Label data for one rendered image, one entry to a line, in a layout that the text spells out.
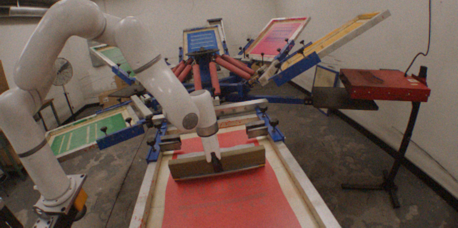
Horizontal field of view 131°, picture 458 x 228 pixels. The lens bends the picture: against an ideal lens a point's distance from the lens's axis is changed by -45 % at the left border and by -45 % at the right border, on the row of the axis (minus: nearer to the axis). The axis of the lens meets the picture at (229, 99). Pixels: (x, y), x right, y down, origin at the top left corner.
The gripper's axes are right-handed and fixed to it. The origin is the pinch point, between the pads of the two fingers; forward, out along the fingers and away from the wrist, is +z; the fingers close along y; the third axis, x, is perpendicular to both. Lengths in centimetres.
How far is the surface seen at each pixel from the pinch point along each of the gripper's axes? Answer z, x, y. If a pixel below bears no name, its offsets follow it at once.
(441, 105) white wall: 33, 198, -13
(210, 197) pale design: 5.1, -4.7, 10.7
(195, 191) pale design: 4.7, -9.9, 7.1
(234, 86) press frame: 2, 22, -90
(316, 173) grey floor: 109, 89, -69
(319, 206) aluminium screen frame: 3.5, 26.3, 27.0
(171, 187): 4.1, -19.1, 3.5
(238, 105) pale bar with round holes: -1.5, 16.7, -44.1
